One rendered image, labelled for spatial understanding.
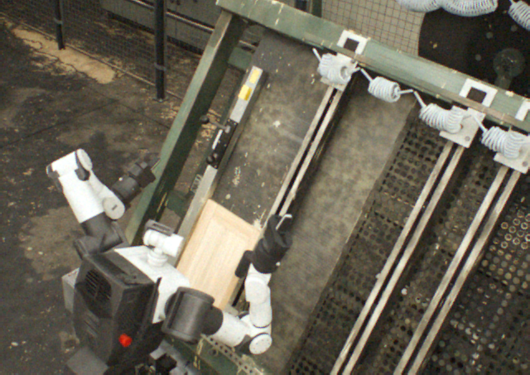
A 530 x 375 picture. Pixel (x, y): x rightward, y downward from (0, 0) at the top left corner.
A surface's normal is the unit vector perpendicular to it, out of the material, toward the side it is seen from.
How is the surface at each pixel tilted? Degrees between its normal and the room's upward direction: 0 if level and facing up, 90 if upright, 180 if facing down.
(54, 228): 0
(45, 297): 0
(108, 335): 82
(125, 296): 90
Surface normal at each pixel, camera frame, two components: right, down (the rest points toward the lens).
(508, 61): -0.67, 0.36
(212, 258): -0.53, -0.12
